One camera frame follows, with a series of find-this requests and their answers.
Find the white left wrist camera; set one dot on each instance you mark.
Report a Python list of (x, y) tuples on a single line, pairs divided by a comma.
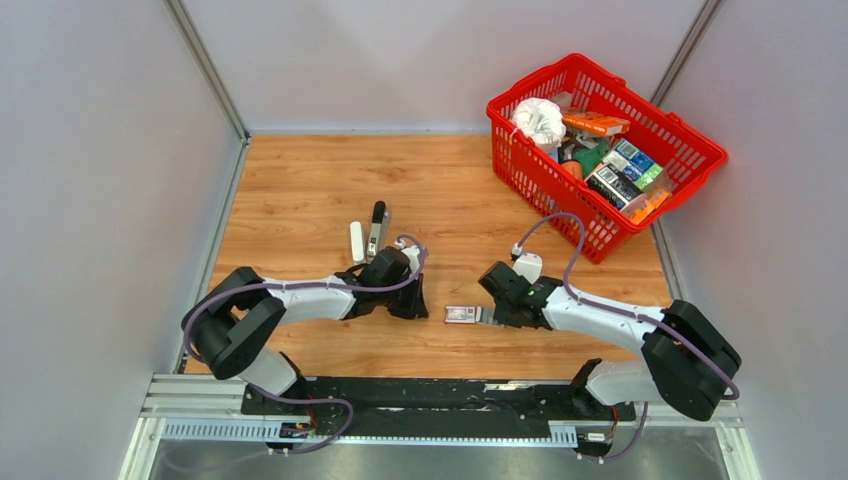
[(414, 251)]

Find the grey stapler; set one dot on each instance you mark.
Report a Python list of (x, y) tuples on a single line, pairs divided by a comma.
[(378, 229)]

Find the red plastic basket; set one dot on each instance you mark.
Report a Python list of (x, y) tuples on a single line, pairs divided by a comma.
[(687, 156)]

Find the blue green box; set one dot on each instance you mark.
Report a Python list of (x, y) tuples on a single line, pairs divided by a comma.
[(636, 165)]

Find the staple box tray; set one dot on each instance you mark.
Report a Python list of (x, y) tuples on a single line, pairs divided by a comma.
[(485, 316)]

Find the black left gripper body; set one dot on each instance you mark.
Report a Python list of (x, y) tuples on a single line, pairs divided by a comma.
[(402, 303)]

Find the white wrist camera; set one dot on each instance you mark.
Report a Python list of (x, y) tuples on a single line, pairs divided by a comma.
[(525, 264), (414, 251)]

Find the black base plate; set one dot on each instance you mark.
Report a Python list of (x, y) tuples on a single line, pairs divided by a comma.
[(438, 407)]

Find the orange box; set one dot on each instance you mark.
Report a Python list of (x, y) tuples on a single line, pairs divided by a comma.
[(595, 123)]

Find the white stapler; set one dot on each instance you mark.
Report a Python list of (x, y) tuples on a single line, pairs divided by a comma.
[(357, 244)]

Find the red white staple box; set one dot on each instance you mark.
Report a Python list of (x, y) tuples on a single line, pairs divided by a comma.
[(463, 315)]

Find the black white box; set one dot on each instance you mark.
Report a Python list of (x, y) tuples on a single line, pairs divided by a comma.
[(618, 190)]

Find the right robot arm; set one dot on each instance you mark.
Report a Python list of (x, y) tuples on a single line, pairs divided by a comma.
[(682, 359)]

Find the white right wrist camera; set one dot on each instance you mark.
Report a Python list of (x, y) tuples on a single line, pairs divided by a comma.
[(525, 264)]

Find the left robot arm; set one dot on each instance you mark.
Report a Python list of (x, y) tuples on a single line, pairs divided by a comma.
[(228, 330)]

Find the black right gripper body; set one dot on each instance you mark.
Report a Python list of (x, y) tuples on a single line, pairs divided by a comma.
[(502, 314)]

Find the white crumpled bag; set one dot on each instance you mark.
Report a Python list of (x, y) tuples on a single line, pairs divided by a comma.
[(541, 121)]

